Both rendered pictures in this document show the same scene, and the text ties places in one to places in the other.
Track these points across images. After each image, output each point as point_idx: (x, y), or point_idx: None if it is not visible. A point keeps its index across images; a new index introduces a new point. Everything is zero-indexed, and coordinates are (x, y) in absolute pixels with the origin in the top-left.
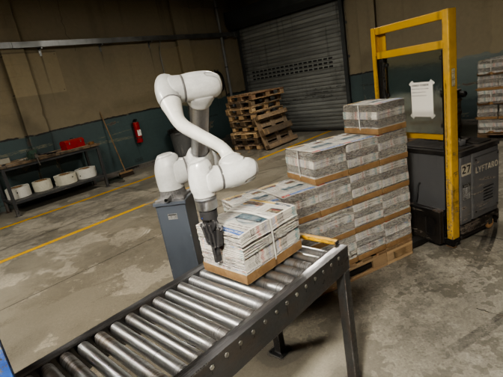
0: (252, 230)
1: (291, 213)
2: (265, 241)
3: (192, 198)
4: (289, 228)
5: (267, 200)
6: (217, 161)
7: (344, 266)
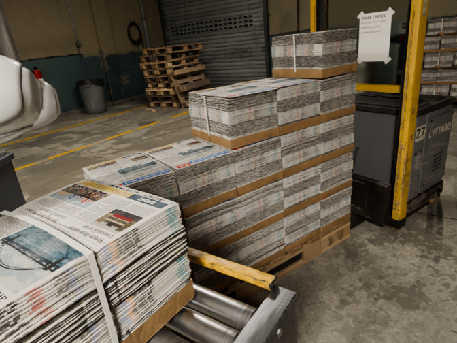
0: (9, 309)
1: (166, 225)
2: (74, 322)
3: (9, 168)
4: (159, 263)
5: (152, 171)
6: (49, 101)
7: (289, 340)
